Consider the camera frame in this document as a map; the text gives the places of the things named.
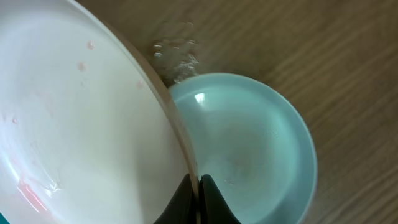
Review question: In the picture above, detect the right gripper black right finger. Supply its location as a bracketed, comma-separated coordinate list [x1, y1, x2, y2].
[199, 174, 240, 224]

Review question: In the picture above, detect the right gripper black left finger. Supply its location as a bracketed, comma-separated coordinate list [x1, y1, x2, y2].
[154, 174, 197, 224]

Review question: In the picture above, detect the light blue plate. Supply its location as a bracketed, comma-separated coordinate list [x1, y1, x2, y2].
[170, 73, 317, 223]

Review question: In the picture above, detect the white plate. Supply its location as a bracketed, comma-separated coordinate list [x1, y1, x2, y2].
[1, 0, 198, 223]

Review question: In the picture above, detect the teal plastic serving tray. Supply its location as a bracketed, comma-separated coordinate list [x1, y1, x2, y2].
[0, 213, 9, 224]

